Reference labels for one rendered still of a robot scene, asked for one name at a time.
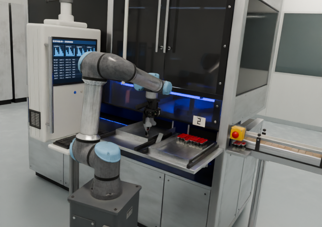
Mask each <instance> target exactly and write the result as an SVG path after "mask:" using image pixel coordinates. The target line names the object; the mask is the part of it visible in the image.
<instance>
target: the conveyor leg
mask: <svg viewBox="0 0 322 227"><path fill-rule="evenodd" d="M254 158H256V157H254ZM256 159H258V166H257V172H256V177H255V183H254V189H253V197H252V203H251V209H250V215H249V221H248V227H256V221H257V215H258V210H259V204H260V198H261V192H262V187H263V181H264V175H265V168H266V162H267V161H268V160H265V159H260V158H256ZM268 162H269V161H268Z"/></svg>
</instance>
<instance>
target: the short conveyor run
mask: <svg viewBox="0 0 322 227"><path fill-rule="evenodd" d="M265 131H266V129H265V128H264V129H263V132H262V134H260V133H254V132H250V131H246V135H245V139H243V140H242V142H245V143H246V148H245V149H248V150H252V153H251V155H250V156H253V157H256V158H260V159H265V160H268V161H271V162H275V163H279V164H282V165H286V166H290V167H293V168H297V169H300V170H305V171H308V172H312V173H316V174H319V175H322V148H319V147H315V146H310V145H306V144H302V143H298V142H294V141H289V140H285V139H280V138H277V137H272V136H267V135H266V133H265Z"/></svg>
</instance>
